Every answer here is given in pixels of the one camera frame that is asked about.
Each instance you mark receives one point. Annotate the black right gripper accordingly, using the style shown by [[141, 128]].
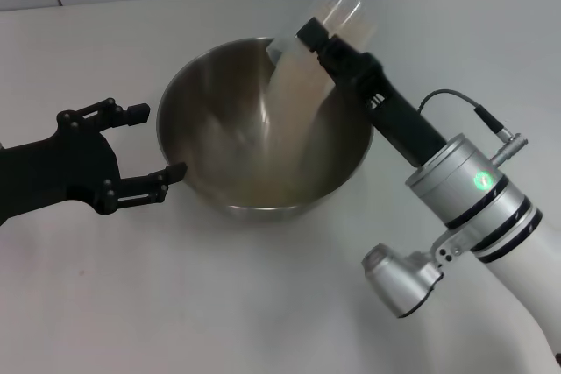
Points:
[[394, 120]]

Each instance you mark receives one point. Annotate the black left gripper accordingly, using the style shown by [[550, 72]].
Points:
[[66, 168]]

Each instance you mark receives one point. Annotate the clear plastic measuring cup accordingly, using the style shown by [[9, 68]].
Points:
[[337, 2]]

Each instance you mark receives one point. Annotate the stainless steel mixing bowl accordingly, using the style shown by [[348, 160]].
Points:
[[197, 98]]

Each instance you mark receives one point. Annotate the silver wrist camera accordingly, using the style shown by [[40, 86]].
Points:
[[403, 280]]

